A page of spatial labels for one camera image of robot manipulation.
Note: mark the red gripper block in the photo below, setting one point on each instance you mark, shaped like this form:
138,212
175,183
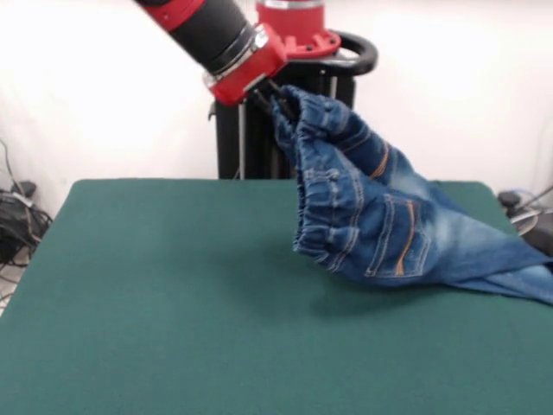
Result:
250,73

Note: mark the dark green table cloth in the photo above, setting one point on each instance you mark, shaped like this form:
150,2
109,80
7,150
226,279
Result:
173,302

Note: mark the black office chair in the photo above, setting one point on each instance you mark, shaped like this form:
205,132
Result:
542,231

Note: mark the blue denim jeans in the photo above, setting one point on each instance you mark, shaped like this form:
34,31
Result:
367,225

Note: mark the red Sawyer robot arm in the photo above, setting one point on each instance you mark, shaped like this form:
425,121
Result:
207,30

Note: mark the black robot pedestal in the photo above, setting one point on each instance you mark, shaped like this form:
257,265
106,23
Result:
345,129

